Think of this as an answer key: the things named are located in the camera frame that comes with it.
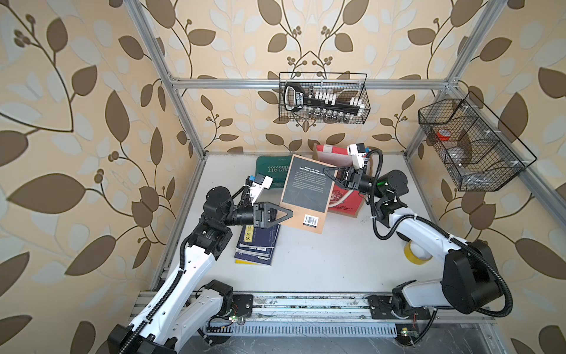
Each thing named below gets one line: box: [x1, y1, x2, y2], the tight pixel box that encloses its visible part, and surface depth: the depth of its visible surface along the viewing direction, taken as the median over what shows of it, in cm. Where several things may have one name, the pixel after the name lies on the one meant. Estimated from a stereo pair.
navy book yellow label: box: [238, 224, 282, 250], surface depth 84 cm
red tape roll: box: [436, 128, 452, 141], surface depth 84 cm
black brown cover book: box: [279, 154, 336, 234], surface depth 64 cm
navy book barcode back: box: [234, 244, 275, 266], surface depth 84 cm
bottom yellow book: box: [234, 258, 258, 265], surface depth 85 cm
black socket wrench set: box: [283, 81, 365, 119], surface depth 86 cm
